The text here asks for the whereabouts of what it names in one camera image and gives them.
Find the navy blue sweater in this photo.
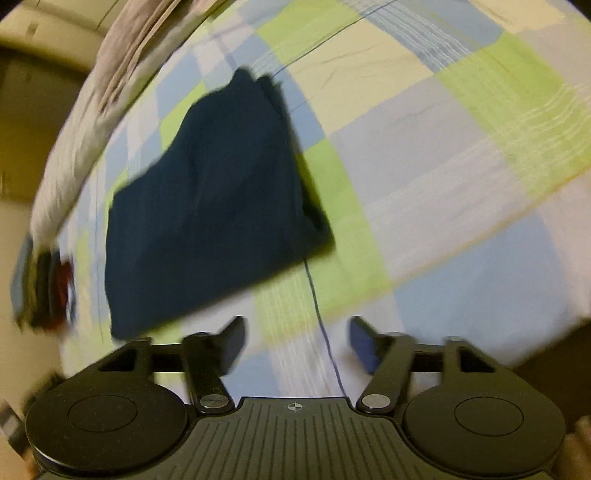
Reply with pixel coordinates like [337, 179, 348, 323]
[104, 67, 337, 340]

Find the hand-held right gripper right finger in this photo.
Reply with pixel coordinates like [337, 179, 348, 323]
[347, 316, 520, 414]

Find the checkered bed sheet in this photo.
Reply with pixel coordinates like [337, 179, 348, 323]
[55, 0, 591, 402]

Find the stack of folded clothes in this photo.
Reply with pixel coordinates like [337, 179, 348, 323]
[11, 235, 79, 333]

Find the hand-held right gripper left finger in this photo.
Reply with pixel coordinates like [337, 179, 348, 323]
[76, 316, 247, 414]

